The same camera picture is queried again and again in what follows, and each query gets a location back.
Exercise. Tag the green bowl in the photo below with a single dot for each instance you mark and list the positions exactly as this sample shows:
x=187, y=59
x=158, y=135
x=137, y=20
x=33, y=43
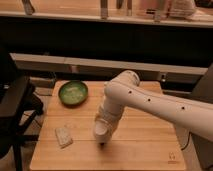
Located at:
x=73, y=93

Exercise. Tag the long white bench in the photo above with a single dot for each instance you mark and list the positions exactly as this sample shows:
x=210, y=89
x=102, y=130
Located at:
x=108, y=68

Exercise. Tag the black office chair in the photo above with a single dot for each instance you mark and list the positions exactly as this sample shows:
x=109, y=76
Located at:
x=18, y=108

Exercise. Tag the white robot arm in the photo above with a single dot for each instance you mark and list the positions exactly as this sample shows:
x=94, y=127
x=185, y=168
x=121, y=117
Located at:
x=124, y=90

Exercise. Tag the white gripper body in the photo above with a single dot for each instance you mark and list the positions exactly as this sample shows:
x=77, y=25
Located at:
x=110, y=119

